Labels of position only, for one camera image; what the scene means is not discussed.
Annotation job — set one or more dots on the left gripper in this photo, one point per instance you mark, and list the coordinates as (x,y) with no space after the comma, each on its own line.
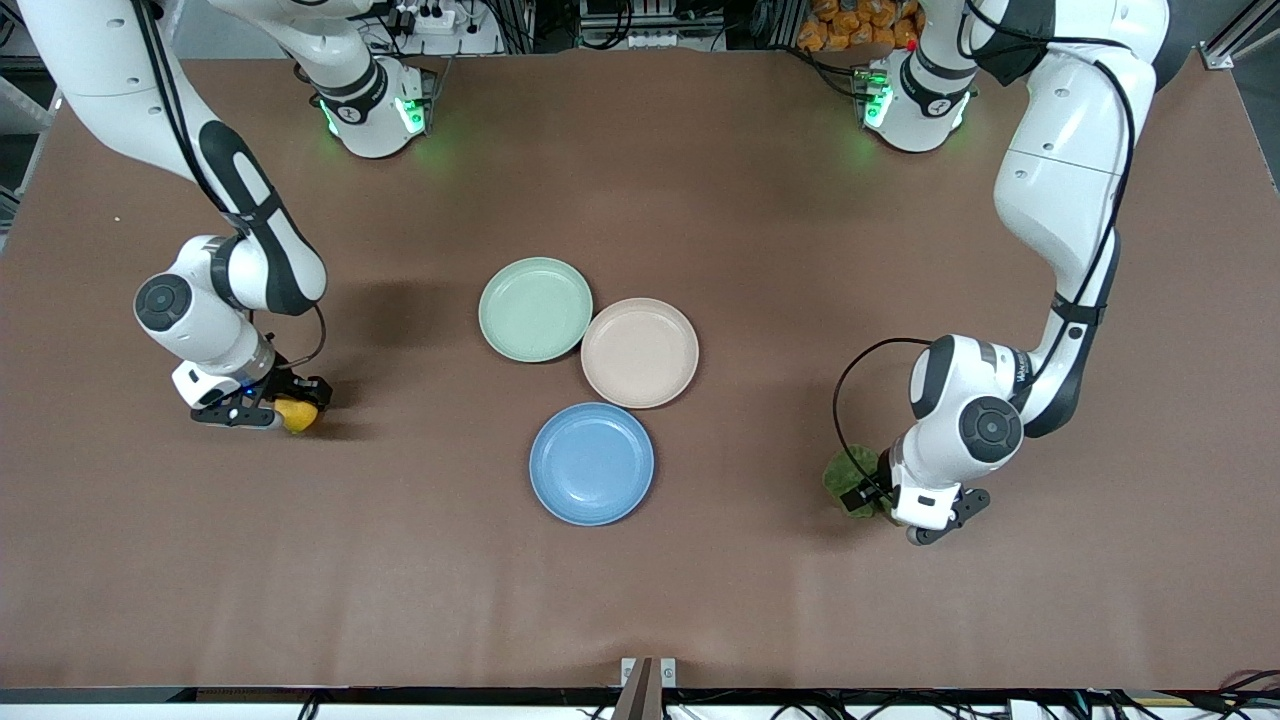
(868,493)

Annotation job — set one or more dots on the white power strip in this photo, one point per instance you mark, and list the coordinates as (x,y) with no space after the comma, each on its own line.
(430,20)

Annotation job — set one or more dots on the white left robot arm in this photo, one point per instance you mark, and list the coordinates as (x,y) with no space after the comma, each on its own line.
(1060,180)

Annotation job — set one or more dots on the metal bracket with post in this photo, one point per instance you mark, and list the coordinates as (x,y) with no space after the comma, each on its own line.
(640,690)

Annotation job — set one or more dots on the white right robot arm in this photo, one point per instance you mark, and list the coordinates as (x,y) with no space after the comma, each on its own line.
(100,80)

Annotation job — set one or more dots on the grey metal stand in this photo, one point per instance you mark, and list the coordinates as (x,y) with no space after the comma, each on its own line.
(20,110)

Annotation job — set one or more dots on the beige plate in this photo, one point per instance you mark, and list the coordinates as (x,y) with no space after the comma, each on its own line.
(640,353)

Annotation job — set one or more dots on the orange snack bags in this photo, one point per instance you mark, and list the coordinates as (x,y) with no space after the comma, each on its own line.
(850,25)

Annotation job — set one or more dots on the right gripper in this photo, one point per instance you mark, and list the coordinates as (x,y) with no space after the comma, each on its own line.
(291,386)

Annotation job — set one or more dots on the green plate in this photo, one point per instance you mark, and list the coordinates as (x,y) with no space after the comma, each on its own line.
(535,310)

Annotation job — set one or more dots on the green lettuce leaf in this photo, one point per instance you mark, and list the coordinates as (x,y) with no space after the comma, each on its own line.
(840,470)

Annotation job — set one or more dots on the yellow lemon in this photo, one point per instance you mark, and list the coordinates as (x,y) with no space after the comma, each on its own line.
(300,418)

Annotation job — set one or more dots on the blue plate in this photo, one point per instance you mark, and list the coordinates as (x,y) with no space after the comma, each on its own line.
(591,465)

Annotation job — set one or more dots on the slanted aluminium profile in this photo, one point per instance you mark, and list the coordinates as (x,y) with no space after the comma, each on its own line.
(1235,35)

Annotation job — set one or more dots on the white equipment rack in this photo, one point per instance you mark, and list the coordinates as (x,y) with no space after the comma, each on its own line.
(640,40)

